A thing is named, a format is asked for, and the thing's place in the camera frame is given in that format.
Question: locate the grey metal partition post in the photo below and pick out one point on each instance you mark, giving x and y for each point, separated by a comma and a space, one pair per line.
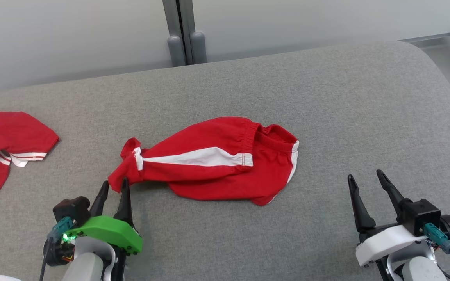
184, 27

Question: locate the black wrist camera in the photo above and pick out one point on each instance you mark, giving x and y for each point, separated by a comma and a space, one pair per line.
72, 208
420, 214

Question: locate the white fabric scrap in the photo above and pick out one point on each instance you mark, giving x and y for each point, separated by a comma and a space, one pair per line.
2, 277

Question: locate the red and white shirt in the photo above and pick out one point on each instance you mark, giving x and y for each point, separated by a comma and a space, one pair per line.
6, 130

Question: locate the red shorts with white stripe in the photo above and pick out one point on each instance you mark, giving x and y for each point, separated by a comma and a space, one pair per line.
217, 177

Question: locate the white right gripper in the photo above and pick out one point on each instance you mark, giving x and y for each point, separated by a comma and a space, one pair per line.
387, 242

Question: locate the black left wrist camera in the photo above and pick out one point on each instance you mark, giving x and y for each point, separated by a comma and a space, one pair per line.
72, 208

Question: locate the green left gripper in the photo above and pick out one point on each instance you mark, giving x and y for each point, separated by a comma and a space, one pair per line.
109, 231

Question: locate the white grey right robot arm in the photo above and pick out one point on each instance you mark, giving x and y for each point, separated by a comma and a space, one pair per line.
418, 269

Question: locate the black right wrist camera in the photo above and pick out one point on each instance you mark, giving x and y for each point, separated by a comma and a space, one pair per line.
420, 214

